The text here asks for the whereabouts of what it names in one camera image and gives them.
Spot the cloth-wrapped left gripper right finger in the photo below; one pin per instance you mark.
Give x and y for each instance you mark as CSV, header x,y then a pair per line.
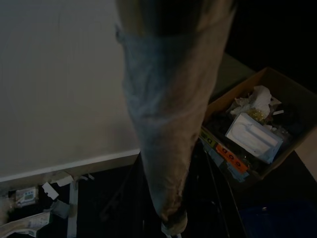
x,y
198,86

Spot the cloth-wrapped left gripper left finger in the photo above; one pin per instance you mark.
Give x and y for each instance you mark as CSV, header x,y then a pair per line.
x,y
146,86

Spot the black floor mat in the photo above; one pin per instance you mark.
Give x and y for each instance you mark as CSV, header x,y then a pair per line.
x,y
104,183

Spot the white crumpled paper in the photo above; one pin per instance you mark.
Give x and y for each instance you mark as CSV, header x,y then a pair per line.
x,y
261,98

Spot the white foam packing tray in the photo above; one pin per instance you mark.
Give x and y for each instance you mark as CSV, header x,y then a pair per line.
x,y
250,135

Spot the brown cardboard rubbish box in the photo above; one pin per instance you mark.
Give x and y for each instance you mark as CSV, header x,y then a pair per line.
x,y
292,86

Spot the small white card piece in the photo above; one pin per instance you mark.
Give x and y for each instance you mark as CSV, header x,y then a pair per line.
x,y
50,191

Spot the white tape strip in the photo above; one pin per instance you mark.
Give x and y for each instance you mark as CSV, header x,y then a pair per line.
x,y
72,210

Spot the small white display device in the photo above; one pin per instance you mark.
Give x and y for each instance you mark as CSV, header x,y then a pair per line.
x,y
24,197

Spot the printed paper bag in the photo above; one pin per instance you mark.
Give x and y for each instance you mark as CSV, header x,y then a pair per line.
x,y
27,223

